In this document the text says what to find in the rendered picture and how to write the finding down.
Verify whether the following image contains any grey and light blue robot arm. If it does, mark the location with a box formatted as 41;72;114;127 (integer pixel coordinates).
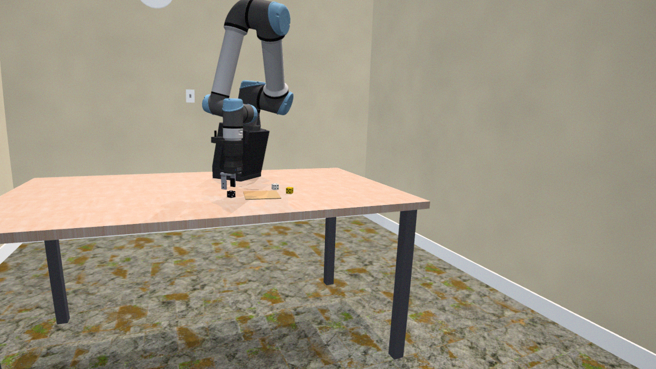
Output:
202;0;294;131

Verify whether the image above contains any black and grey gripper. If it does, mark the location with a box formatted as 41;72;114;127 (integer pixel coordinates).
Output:
211;128;243;190

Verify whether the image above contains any tan translucent mat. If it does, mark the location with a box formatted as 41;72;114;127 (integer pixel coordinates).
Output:
243;191;281;200

